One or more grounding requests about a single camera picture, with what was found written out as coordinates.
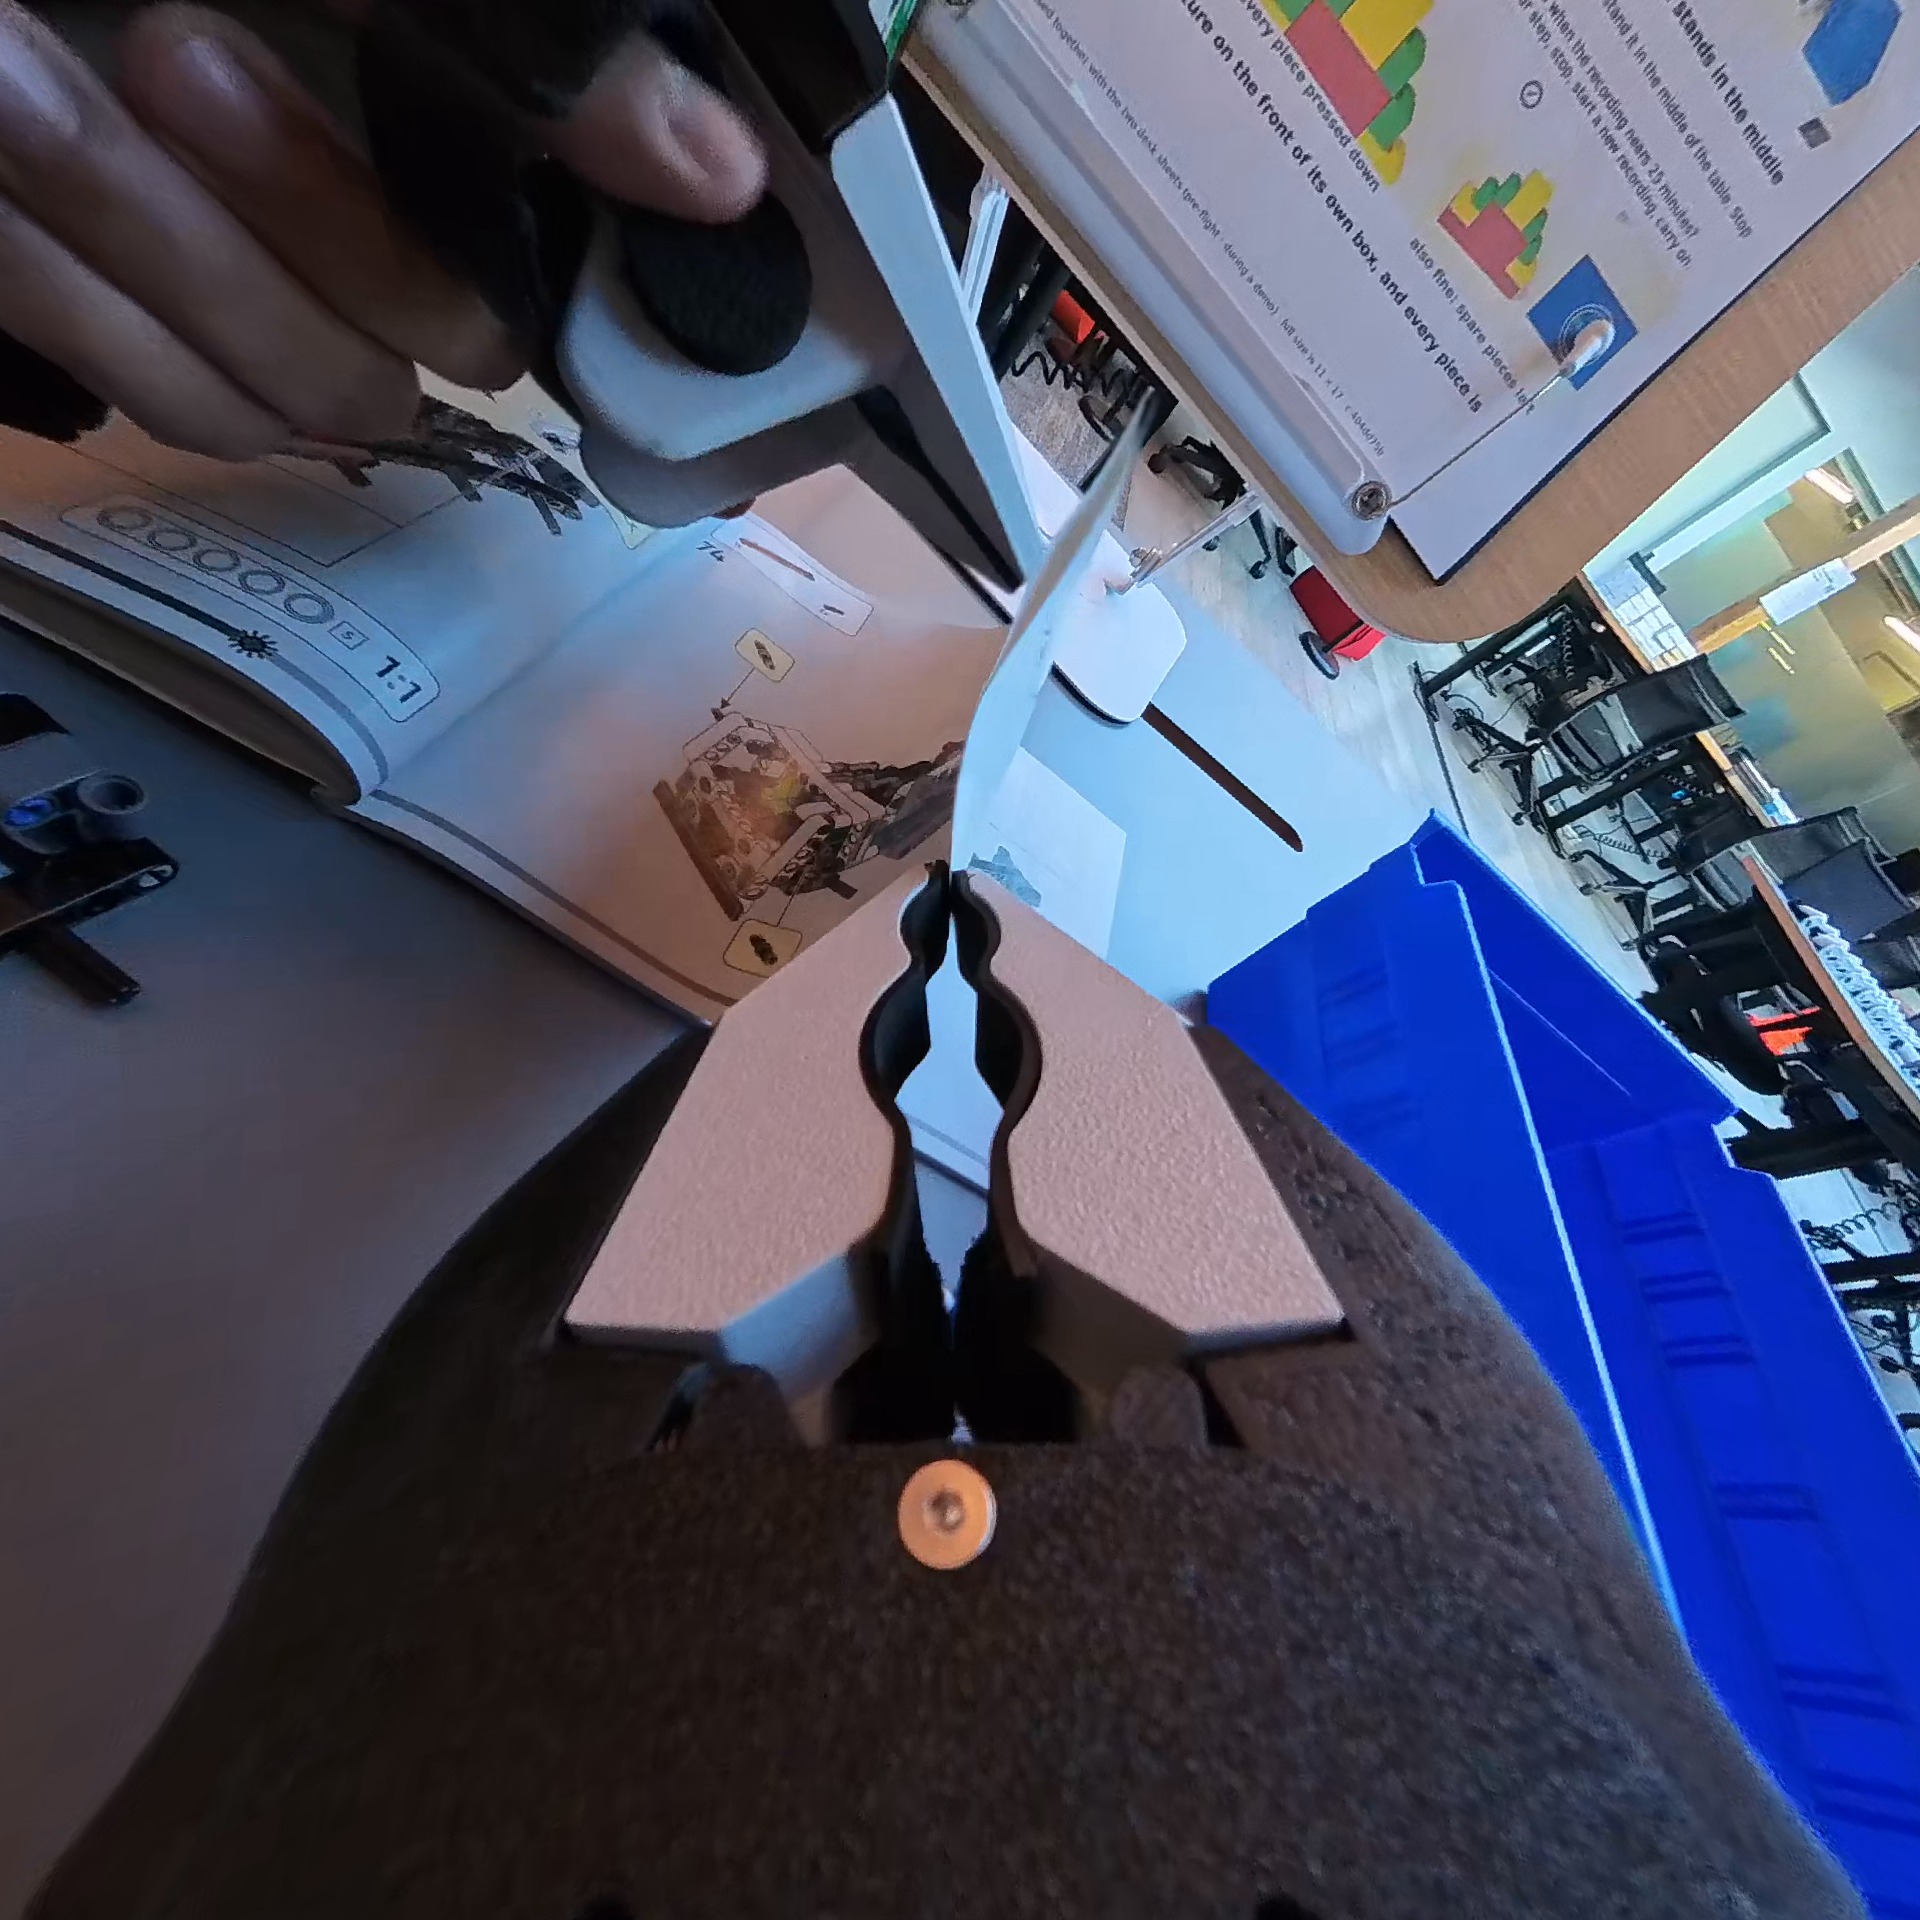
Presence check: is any red box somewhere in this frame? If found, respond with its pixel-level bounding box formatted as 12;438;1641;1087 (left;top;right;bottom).
1288;562;1391;682

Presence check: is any laminated instruction sheet board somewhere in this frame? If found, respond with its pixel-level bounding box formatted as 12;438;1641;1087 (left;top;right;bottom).
897;0;1920;585

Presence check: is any white stand base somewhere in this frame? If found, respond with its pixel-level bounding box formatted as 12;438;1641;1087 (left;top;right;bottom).
1049;575;1192;728

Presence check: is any row of black office chairs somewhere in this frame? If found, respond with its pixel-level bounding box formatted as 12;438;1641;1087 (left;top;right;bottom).
1418;593;1920;1187

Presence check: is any dark grey lego connector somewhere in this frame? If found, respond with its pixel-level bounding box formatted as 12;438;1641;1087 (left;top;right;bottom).
0;768;153;859

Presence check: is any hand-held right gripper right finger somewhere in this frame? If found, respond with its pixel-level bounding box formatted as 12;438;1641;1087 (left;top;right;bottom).
952;871;1347;1444

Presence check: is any black lego beam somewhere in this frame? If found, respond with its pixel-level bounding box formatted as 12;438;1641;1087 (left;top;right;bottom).
0;836;179;951

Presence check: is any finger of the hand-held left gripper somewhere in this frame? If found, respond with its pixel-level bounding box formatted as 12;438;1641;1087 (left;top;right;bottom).
802;95;1048;593

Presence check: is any person's left hand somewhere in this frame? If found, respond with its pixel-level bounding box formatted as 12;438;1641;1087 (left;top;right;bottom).
0;0;776;460

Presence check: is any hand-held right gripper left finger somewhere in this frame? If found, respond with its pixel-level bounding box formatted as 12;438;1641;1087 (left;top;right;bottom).
562;862;962;1444

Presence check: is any black lego axle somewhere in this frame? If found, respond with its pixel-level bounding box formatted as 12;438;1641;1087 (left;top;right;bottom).
0;920;144;1010

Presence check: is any lego instruction booklet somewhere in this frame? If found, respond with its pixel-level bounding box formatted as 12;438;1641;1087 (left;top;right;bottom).
0;375;1186;1025

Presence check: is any blue plastic bin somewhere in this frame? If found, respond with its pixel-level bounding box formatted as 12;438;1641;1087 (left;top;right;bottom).
1204;840;1892;1920
1410;815;1920;1920

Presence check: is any white paper sheet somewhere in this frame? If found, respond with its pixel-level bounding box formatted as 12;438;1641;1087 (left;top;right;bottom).
983;748;1129;922

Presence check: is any wooden ledge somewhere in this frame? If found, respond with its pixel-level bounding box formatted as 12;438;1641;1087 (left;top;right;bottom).
1388;142;1920;648

